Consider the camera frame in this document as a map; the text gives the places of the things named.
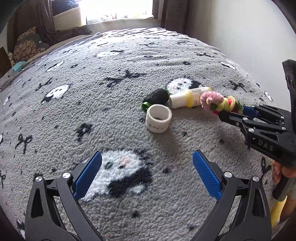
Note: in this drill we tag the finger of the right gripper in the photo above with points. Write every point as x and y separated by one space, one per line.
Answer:
232 118
250 112

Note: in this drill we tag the teal small cloth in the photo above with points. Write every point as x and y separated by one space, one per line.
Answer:
18 66

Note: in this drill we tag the yellow lotion bottle white cap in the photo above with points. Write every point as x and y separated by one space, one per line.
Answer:
189 98

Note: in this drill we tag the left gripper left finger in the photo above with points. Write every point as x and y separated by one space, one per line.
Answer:
71 187

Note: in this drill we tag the brown curtain left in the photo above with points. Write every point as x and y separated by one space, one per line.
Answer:
39 14

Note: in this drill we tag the dark wooden headboard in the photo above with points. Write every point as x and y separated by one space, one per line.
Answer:
5 64

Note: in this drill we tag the colourful plush knot toy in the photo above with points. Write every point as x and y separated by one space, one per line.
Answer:
215 102

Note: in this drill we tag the brown curtain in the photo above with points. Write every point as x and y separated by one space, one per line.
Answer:
172 14
39 14

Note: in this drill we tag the person's right hand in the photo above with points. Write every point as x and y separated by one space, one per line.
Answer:
280 170

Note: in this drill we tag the brown curtain right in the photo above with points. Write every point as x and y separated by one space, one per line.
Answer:
172 14

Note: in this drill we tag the white storage box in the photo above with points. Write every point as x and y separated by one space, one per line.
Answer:
68 19

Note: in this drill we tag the brown patterned pillow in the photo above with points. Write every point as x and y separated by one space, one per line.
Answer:
28 45

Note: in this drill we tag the grey patterned fleece blanket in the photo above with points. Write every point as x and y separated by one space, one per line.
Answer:
85 96

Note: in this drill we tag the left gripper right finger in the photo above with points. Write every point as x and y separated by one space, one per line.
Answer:
223 189

